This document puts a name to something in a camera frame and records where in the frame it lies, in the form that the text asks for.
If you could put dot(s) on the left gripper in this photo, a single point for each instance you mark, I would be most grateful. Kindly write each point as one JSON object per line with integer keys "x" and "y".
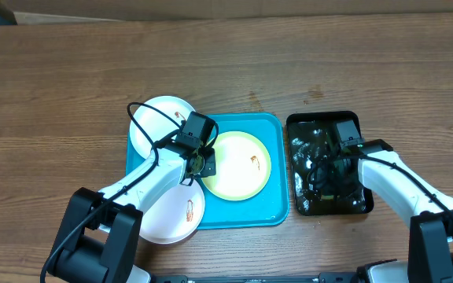
{"x": 211, "y": 169}

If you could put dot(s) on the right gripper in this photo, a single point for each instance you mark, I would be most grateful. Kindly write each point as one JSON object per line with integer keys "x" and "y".
{"x": 326, "y": 185}

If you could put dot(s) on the green rimmed plate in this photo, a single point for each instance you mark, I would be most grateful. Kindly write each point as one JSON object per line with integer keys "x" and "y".
{"x": 242, "y": 166}

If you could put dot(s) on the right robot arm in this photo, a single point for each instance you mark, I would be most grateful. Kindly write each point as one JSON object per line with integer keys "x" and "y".
{"x": 427, "y": 212}

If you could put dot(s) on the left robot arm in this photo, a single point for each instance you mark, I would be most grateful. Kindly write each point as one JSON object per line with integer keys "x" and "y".
{"x": 99, "y": 232}

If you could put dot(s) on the black water tray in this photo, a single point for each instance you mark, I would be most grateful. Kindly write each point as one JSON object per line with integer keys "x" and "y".
{"x": 310, "y": 137}

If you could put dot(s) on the teal plastic tray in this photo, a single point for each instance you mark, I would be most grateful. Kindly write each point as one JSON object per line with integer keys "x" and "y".
{"x": 271, "y": 205}

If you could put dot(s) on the white plate top left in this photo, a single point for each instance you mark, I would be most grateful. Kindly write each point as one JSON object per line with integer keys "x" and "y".
{"x": 155, "y": 124}

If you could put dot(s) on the white plate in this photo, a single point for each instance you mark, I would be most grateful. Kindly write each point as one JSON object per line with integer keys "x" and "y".
{"x": 155, "y": 124}
{"x": 175, "y": 216}

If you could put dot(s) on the white plate bottom left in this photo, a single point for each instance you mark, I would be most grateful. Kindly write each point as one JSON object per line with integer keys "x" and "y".
{"x": 175, "y": 216}

